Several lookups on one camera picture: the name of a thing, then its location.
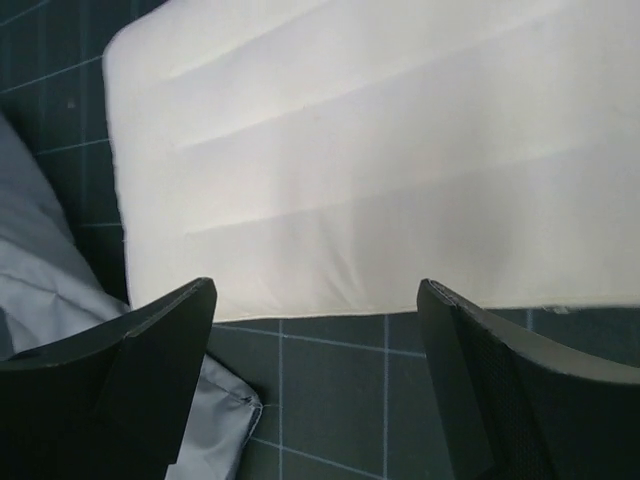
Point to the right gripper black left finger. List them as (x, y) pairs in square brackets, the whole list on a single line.
[(111, 402)]

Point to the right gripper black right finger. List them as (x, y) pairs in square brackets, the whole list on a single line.
[(516, 405)]

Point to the grey fabric pillowcase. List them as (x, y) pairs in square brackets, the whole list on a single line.
[(49, 293)]

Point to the cream white pillow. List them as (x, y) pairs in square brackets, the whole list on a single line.
[(321, 158)]

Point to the black gridded cutting mat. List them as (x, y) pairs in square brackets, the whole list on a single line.
[(343, 396)]

